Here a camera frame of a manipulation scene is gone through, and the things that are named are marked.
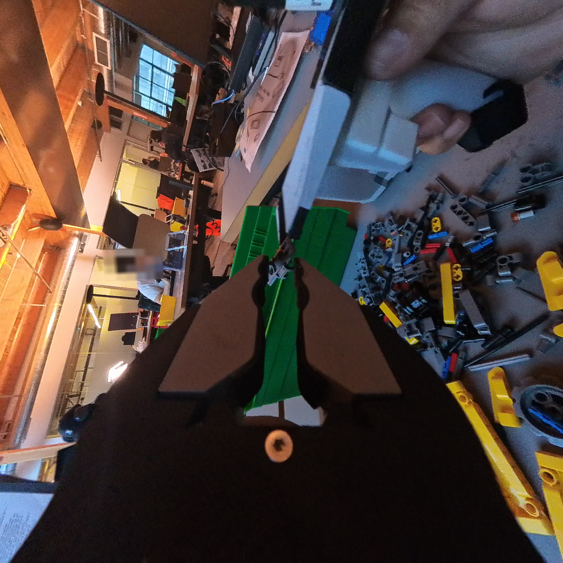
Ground person's right hand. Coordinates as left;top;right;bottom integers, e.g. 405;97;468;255
365;0;563;156

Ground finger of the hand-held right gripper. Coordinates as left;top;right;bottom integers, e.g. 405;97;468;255
313;167;389;205
282;84;354;238

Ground wooden edged background table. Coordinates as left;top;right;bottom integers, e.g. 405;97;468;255
216;27;328;243

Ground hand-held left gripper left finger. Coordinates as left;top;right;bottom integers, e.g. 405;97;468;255
159;257;270;398

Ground small dark grey brick piece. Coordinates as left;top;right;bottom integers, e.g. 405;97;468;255
269;254;293;285

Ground small yellow brick piece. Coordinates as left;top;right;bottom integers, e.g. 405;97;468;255
379;301;405;330

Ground green plastic bin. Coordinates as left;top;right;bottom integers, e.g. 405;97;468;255
236;204;358;414

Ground grey desk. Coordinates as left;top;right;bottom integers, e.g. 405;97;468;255
339;132;563;563

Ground wooden document stand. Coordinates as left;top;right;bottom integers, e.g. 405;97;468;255
0;438;78;563

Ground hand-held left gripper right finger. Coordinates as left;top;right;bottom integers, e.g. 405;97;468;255
296;259;403;398

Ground yellow pointed brick piece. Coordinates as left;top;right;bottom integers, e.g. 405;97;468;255
536;250;563;313

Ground yellow brick beam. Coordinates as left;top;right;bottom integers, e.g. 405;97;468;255
439;262;459;326

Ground pile of grey brick parts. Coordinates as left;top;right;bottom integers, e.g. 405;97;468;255
352;161;563;374

